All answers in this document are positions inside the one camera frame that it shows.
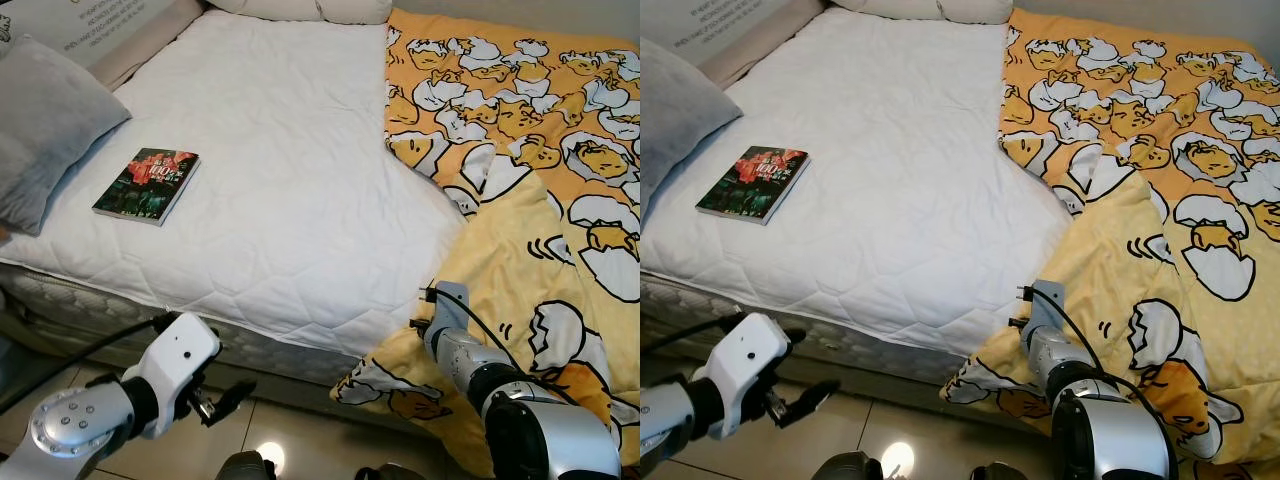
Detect quilted grey mattress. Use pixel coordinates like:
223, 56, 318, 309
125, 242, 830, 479
640, 272, 969, 389
0, 262, 366, 391

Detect beige twisted bolster pillow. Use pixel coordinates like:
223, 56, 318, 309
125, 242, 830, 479
825, 0, 1014, 27
205, 0, 394, 27

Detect robot leg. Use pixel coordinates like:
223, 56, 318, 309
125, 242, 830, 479
820, 451, 887, 480
355, 462, 428, 480
220, 450, 278, 480

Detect grey square pillow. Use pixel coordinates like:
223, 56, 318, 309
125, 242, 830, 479
0, 37, 134, 238
640, 37, 747, 219

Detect orange cartoon egg print blanket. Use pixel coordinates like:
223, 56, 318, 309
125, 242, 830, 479
940, 8, 1280, 476
330, 8, 641, 476

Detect white quilted mattress pad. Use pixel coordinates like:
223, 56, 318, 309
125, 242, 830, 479
0, 9, 473, 361
640, 8, 1079, 361

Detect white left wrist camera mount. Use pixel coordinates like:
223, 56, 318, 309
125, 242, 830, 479
120, 311, 224, 441
690, 312, 793, 441

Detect white ornament print headboard cover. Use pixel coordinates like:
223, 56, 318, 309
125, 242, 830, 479
0, 0, 208, 93
640, 0, 829, 89

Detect dark cover paperback book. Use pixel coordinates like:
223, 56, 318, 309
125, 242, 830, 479
695, 145, 812, 227
91, 147, 202, 228

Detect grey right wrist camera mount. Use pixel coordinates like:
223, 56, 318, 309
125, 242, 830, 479
425, 281, 472, 339
1018, 280, 1067, 339

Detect robot right leg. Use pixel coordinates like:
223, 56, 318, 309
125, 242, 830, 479
355, 462, 428, 480

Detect robot left leg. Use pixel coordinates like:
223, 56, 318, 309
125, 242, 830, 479
820, 451, 887, 480
220, 450, 278, 480

